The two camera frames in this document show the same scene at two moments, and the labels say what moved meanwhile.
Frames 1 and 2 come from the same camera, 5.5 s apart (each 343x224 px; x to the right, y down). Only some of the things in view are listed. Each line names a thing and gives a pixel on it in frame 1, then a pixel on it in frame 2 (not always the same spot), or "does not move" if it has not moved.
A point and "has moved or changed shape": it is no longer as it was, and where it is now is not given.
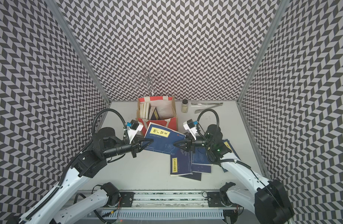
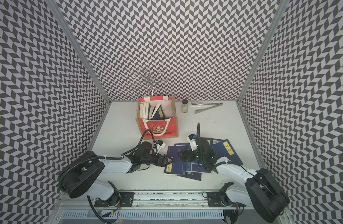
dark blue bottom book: (194, 175) does not move
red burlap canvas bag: (166, 108) does not move
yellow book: (143, 110) does not move
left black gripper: (136, 145) → (164, 160)
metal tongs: (216, 104) does not move
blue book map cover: (181, 163) has moved or changed shape
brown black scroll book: (151, 110) does not move
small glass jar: (184, 108) does not move
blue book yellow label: (164, 140) → (159, 115)
